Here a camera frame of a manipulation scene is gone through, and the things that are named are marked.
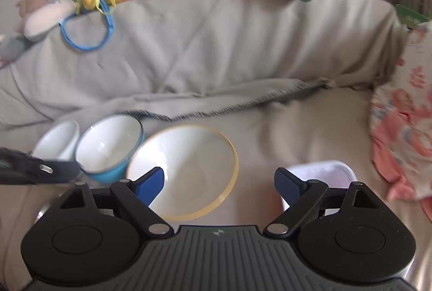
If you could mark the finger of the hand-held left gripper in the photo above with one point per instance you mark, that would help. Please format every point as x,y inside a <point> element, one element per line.
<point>57,171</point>

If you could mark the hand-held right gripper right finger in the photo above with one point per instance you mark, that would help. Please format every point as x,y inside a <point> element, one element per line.
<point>288,184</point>

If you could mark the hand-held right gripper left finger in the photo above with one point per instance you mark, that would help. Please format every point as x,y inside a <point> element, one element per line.
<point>150,186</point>

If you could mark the small white bowl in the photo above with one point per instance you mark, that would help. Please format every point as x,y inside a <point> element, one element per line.
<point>55,142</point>

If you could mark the translucent plastic bowl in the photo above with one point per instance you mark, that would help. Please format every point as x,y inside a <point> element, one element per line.
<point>324,171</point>

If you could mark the blue bowl with dark rim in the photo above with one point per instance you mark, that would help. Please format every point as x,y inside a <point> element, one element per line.
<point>104,146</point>

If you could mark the beige bed sheet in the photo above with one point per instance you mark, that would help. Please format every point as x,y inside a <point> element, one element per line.
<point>287,136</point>

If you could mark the pink floral cloth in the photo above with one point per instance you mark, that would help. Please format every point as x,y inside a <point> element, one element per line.
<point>401,129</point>

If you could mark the grey blanket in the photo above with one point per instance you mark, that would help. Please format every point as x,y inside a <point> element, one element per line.
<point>209,41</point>

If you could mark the green packet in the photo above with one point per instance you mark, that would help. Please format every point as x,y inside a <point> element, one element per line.
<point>410,16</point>

